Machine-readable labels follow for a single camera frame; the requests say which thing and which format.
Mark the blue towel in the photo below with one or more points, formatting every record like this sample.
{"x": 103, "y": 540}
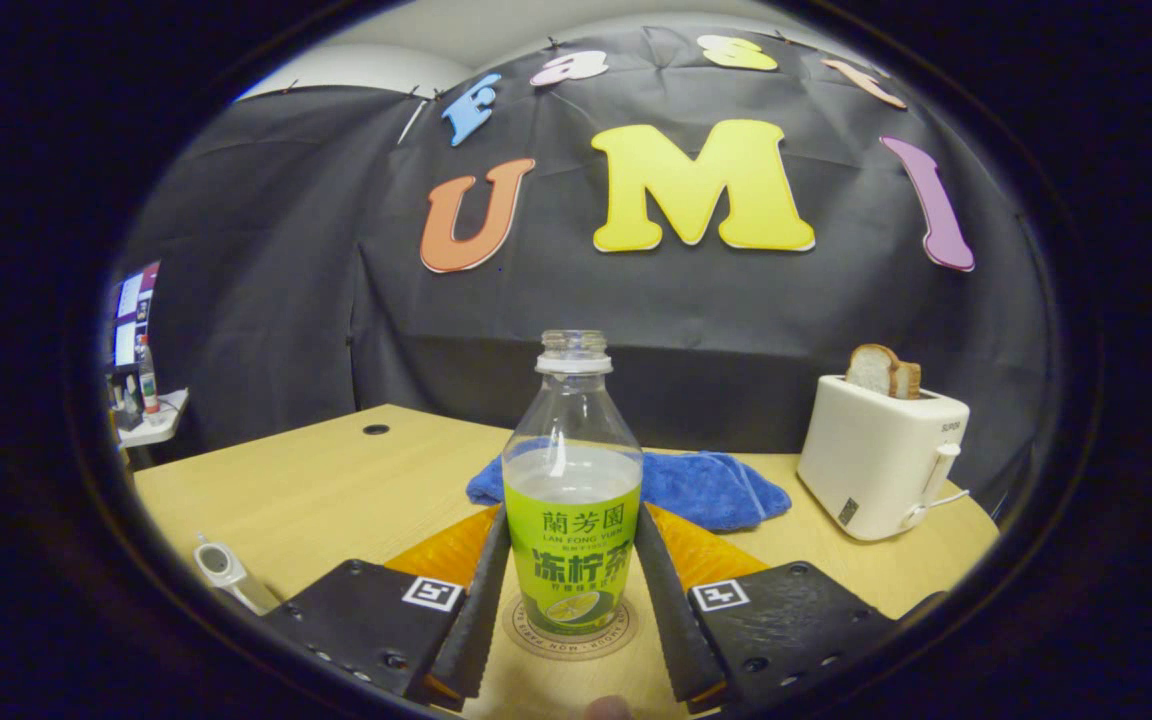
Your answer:
{"x": 716, "y": 490}

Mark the white toaster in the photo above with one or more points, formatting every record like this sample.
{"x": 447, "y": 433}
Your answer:
{"x": 866, "y": 460}

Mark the brown bread slice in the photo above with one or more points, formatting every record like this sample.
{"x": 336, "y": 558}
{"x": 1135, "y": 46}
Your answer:
{"x": 908, "y": 380}

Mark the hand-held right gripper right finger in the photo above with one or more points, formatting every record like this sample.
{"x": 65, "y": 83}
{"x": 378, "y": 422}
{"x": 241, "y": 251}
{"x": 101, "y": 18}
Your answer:
{"x": 681, "y": 630}

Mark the computer monitor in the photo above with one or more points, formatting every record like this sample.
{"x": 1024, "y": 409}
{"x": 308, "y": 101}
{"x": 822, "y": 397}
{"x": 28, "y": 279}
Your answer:
{"x": 133, "y": 315}

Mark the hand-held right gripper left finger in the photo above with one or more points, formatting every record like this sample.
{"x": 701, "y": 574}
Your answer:
{"x": 481, "y": 620}

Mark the black backdrop cloth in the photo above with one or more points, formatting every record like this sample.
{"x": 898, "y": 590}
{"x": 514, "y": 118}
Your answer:
{"x": 286, "y": 250}

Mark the green label water bottle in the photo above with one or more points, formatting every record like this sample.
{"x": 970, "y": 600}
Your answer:
{"x": 571, "y": 540}

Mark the pale bread slice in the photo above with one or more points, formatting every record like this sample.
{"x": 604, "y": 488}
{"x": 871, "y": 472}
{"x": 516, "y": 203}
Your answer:
{"x": 871, "y": 370}

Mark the red-capped plastic bottle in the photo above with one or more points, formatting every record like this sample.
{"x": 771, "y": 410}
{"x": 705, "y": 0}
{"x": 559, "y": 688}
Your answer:
{"x": 149, "y": 385}

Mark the white side table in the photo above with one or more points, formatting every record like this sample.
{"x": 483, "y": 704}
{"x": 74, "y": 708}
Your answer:
{"x": 161, "y": 425}

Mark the round brown coaster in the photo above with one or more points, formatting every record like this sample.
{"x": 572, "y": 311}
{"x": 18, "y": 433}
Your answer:
{"x": 571, "y": 646}

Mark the white teacup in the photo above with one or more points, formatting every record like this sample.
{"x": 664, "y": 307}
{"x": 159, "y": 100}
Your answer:
{"x": 236, "y": 585}

